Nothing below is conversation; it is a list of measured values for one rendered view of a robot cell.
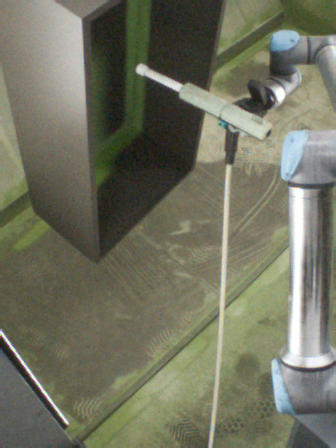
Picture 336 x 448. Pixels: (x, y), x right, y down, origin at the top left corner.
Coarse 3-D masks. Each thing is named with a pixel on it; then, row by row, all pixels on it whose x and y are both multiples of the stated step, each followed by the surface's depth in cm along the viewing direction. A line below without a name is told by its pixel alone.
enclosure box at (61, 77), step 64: (0, 0) 137; (64, 0) 123; (128, 0) 193; (192, 0) 180; (64, 64) 138; (128, 64) 221; (192, 64) 203; (64, 128) 162; (128, 128) 257; (192, 128) 230; (64, 192) 195; (128, 192) 241
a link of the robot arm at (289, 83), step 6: (270, 72) 184; (270, 78) 182; (276, 78) 182; (282, 78) 182; (288, 78) 182; (294, 78) 183; (300, 78) 187; (282, 84) 181; (288, 84) 183; (294, 84) 185; (288, 90) 183; (294, 90) 188
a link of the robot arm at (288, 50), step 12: (276, 36) 176; (288, 36) 175; (300, 36) 177; (276, 48) 175; (288, 48) 174; (300, 48) 175; (276, 60) 178; (288, 60) 177; (300, 60) 177; (276, 72) 181; (288, 72) 180
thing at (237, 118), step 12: (144, 72) 181; (168, 84) 177; (180, 84) 176; (180, 96) 175; (192, 96) 171; (204, 96) 170; (204, 108) 171; (216, 108) 168; (228, 108) 167; (228, 120) 168; (240, 120) 164; (252, 120) 164; (228, 132) 172; (252, 132) 164; (264, 132) 162; (228, 144) 176; (228, 156) 179
